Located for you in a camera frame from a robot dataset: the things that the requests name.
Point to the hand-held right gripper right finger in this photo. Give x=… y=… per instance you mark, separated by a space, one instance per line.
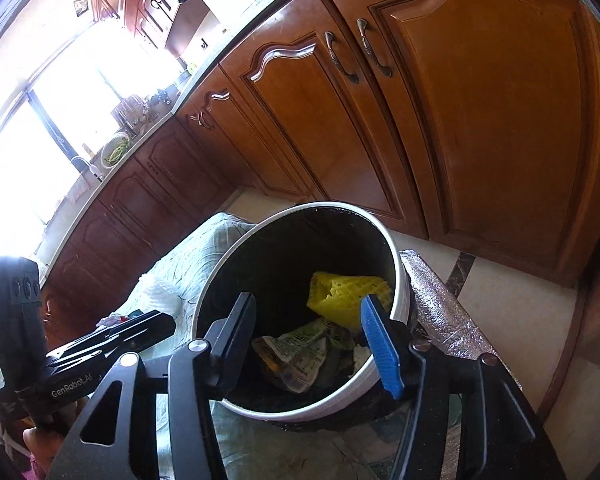
x=380 y=345

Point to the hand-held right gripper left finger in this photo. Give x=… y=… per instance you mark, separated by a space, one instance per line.
x=235 y=325

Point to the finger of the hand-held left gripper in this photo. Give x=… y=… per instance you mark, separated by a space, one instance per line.
x=150 y=321
x=130 y=345

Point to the white tissue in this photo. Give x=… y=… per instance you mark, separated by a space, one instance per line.
x=361 y=355

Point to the yellow foam fruit net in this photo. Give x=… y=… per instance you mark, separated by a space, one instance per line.
x=340 y=295

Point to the green and silver snack packet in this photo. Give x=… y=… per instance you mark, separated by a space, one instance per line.
x=300 y=355

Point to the black bin with white rim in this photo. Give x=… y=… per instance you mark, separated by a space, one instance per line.
x=280 y=260

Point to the person's left hand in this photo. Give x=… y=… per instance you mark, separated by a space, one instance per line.
x=40 y=442

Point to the large white foam net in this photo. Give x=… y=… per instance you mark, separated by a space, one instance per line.
x=160 y=292

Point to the silver foil sheet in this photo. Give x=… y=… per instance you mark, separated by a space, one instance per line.
x=445 y=305

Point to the chrome kitchen faucet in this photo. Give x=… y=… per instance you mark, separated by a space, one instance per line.
x=82 y=162

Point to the large kitchen window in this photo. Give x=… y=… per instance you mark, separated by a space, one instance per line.
x=55 y=135

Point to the utensil holder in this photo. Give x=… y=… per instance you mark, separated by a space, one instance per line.
x=127 y=110

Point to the wooden lower cabinets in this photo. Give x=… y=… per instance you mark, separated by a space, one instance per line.
x=480 y=110

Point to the wooden cabinets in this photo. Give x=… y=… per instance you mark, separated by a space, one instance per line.
x=150 y=5
x=480 y=110

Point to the wooden upper cabinets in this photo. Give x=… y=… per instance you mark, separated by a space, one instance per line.
x=150 y=5

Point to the square ceiling light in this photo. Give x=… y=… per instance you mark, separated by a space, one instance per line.
x=81 y=4

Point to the speckled kitchen countertop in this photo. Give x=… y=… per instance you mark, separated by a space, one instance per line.
x=275 y=2

